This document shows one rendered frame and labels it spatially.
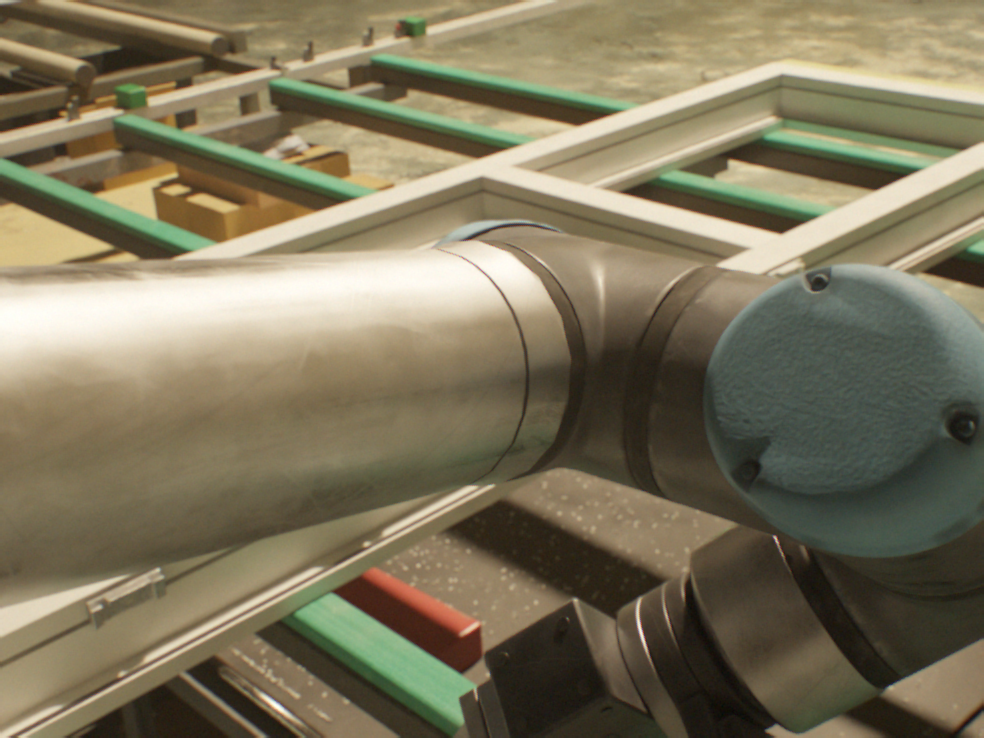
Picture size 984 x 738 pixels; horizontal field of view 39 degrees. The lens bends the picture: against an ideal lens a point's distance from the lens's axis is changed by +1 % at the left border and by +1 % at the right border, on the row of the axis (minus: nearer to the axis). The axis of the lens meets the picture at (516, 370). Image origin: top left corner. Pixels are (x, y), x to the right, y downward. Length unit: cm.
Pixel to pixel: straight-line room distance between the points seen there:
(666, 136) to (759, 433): 134
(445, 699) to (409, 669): 4
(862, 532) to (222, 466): 20
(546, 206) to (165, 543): 114
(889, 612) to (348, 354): 26
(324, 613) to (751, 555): 42
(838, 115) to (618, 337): 144
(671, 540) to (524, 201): 40
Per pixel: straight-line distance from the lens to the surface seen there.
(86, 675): 89
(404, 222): 148
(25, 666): 87
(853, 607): 57
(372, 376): 40
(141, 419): 35
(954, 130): 182
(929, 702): 130
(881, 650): 58
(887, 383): 44
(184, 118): 308
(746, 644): 57
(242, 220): 219
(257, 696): 77
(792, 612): 57
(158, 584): 88
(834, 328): 45
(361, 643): 90
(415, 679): 86
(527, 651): 59
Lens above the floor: 139
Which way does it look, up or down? 26 degrees down
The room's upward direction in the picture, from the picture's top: 3 degrees counter-clockwise
